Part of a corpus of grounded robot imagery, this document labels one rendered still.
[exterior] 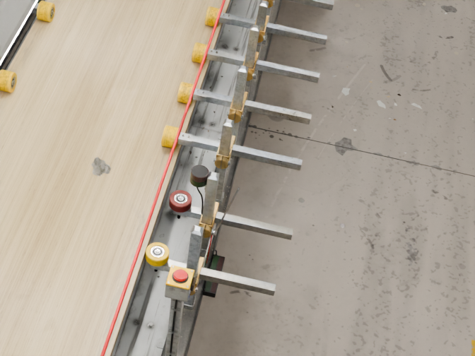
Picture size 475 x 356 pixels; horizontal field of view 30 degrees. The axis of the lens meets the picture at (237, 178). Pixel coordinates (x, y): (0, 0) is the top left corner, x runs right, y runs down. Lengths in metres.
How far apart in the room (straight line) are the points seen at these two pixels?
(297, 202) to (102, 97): 1.33
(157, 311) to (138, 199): 0.41
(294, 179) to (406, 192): 0.58
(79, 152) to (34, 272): 0.55
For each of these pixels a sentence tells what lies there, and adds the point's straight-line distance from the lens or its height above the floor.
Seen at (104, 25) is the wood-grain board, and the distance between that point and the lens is 3.84.
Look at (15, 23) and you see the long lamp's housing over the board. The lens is 1.54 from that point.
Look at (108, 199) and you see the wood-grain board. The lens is 3.15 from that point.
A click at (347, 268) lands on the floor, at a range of 4.22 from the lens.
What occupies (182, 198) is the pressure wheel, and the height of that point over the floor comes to 0.91.
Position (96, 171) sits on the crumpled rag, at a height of 0.91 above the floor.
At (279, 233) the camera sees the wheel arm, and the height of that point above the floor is 0.85.
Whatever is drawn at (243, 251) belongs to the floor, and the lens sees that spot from 4.18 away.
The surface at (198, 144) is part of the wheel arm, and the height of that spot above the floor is 0.95.
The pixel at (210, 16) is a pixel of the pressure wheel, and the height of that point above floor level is 0.96.
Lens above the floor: 3.32
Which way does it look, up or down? 48 degrees down
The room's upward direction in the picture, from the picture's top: 10 degrees clockwise
